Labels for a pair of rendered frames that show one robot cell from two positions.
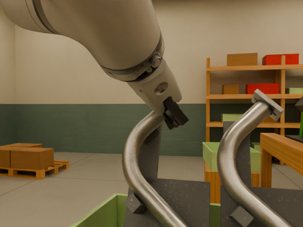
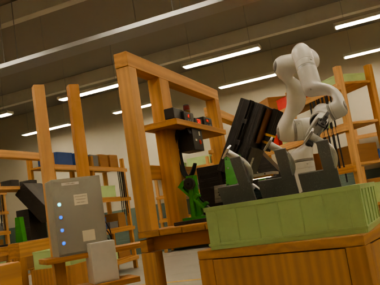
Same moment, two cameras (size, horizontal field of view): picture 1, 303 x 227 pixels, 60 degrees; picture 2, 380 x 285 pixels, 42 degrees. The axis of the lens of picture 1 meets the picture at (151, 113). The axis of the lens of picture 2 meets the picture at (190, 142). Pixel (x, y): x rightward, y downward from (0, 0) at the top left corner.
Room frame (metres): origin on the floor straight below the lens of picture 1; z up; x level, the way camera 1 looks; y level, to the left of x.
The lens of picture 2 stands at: (2.45, -0.18, 0.96)
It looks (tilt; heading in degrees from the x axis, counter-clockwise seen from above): 8 degrees up; 189
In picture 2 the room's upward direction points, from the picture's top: 9 degrees counter-clockwise
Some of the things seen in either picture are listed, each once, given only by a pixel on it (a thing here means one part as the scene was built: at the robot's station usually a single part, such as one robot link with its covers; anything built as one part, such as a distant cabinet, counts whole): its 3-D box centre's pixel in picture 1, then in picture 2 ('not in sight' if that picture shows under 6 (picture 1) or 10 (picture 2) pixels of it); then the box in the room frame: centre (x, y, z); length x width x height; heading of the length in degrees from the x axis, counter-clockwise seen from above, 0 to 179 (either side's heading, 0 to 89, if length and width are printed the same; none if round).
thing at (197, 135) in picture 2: not in sight; (190, 141); (-0.90, -0.73, 1.42); 0.17 x 0.12 x 0.15; 166
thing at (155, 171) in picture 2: not in sight; (180, 173); (-1.05, -0.86, 1.23); 1.30 x 0.05 x 0.09; 166
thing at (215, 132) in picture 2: not in sight; (188, 130); (-1.02, -0.75, 1.52); 0.90 x 0.25 x 0.04; 166
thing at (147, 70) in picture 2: not in sight; (175, 81); (-1.03, -0.79, 1.89); 1.50 x 0.09 x 0.09; 166
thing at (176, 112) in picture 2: not in sight; (173, 114); (-0.73, -0.78, 1.59); 0.15 x 0.07 x 0.07; 166
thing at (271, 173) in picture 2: not in sight; (248, 178); (-1.01, -0.38, 1.11); 0.39 x 0.16 x 0.03; 76
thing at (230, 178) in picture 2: not in sight; (234, 171); (-0.87, -0.46, 1.17); 0.13 x 0.12 x 0.20; 166
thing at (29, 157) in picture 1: (27, 159); not in sight; (4.75, 2.25, 0.22); 1.20 x 0.81 x 0.44; 74
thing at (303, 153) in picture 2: not in sight; (305, 139); (-0.29, -0.01, 1.24); 0.19 x 0.12 x 0.24; 99
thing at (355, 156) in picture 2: not in sight; (314, 172); (-4.33, 0.29, 1.19); 2.30 x 0.55 x 2.39; 30
